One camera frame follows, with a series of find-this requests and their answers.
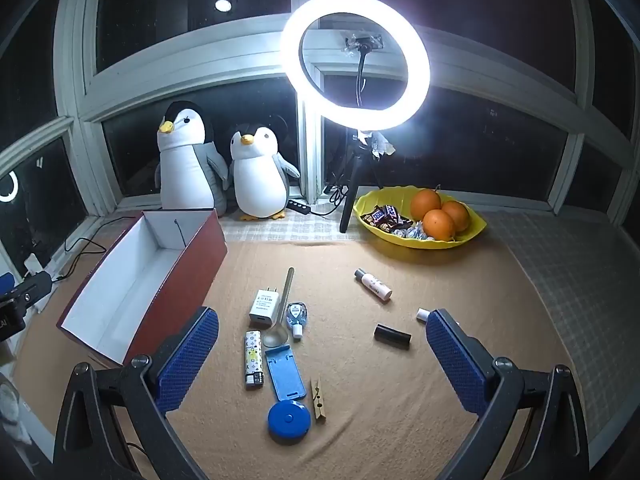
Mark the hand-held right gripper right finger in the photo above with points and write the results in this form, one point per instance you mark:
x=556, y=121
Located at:
x=457, y=360

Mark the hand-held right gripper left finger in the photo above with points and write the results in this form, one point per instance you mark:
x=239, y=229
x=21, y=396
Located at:
x=187, y=360

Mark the small white tube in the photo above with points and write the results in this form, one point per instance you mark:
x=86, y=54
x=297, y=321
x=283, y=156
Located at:
x=422, y=314

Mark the white patterned lighter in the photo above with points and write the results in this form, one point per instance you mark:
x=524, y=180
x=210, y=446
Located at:
x=253, y=360

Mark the black tube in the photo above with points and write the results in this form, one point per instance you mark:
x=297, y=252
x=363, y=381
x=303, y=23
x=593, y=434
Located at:
x=392, y=336

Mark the white wall charger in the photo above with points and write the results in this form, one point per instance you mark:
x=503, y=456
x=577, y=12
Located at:
x=262, y=307

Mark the blue phone stand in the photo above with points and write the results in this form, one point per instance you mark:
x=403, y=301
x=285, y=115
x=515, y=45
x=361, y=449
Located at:
x=285, y=375

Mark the red cardboard box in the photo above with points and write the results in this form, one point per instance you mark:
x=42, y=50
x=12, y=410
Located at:
x=195, y=260

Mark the pink bottle with grey cap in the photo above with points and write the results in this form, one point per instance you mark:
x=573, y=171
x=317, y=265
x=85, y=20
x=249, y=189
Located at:
x=375, y=287

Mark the small blue clear bottle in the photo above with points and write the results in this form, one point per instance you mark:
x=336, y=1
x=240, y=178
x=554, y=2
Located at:
x=295, y=316

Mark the grey metal spoon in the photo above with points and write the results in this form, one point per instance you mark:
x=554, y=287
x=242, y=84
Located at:
x=286, y=295

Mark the pile of silver wrapped candies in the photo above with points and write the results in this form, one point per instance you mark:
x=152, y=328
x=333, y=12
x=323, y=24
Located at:
x=417, y=232

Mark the orange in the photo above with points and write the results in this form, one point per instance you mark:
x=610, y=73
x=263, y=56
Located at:
x=456, y=215
x=426, y=203
x=439, y=225

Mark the yellow leaf-shaped bowl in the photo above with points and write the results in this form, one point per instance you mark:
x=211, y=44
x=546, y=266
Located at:
x=370, y=202

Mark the large penguin plush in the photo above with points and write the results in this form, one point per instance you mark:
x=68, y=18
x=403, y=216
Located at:
x=182, y=170

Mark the small penguin plush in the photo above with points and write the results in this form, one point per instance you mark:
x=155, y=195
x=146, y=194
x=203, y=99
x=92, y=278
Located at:
x=257, y=175

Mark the crumpled clear tape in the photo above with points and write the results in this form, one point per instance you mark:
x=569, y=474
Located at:
x=382, y=145

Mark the black inline switch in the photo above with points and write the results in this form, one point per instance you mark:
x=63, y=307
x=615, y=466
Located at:
x=299, y=206

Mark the white window frame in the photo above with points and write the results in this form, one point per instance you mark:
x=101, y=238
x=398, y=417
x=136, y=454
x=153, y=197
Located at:
x=200, y=60

